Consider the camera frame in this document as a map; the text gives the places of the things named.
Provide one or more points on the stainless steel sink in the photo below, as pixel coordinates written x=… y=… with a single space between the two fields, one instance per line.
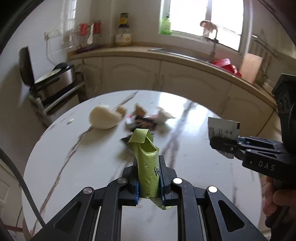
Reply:
x=181 y=53

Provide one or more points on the green dish soap bottle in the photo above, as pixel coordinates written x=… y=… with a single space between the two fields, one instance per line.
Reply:
x=165 y=25

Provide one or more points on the clear jar yellow label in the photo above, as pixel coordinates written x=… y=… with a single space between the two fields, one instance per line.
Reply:
x=123 y=36

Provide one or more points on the metal shelf rack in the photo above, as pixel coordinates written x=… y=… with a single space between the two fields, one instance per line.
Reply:
x=51 y=109

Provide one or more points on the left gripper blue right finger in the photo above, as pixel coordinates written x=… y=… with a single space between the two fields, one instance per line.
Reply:
x=165 y=182

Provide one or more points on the wall utensil hanging rail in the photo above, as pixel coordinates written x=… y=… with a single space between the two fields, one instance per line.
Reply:
x=260 y=46

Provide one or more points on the wooden cutting board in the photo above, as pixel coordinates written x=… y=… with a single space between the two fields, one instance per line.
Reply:
x=250 y=67

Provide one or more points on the pink cloth on faucet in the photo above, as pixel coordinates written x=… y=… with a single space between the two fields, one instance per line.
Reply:
x=208 y=26

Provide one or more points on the person's right hand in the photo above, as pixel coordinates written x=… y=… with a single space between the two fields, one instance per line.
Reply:
x=276 y=198

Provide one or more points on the chrome kitchen faucet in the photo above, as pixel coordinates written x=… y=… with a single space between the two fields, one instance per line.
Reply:
x=214 y=42

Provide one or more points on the green snack wrapper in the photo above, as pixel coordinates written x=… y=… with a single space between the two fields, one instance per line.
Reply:
x=147 y=155

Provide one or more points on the crumpled beige wrapper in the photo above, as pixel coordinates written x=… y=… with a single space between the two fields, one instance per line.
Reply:
x=163 y=116

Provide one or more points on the white paper wrapper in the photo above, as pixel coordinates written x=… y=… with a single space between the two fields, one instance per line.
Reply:
x=221 y=128

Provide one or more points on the red plastic basin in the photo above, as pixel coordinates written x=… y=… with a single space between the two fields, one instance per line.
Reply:
x=226 y=65

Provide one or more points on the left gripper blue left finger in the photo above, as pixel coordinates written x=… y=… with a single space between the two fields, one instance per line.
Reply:
x=134 y=184

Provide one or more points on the round white marble table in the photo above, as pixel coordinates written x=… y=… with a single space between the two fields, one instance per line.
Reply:
x=79 y=177

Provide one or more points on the black snack wrapper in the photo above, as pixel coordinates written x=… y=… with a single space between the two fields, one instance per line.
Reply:
x=132 y=122

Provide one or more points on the cream kitchen base cabinets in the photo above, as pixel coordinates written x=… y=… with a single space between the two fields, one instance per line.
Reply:
x=135 y=68

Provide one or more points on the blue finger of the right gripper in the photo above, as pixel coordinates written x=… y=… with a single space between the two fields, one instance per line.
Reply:
x=229 y=148
x=259 y=142

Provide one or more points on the red utensil rack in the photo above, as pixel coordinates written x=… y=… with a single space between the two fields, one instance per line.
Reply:
x=89 y=36

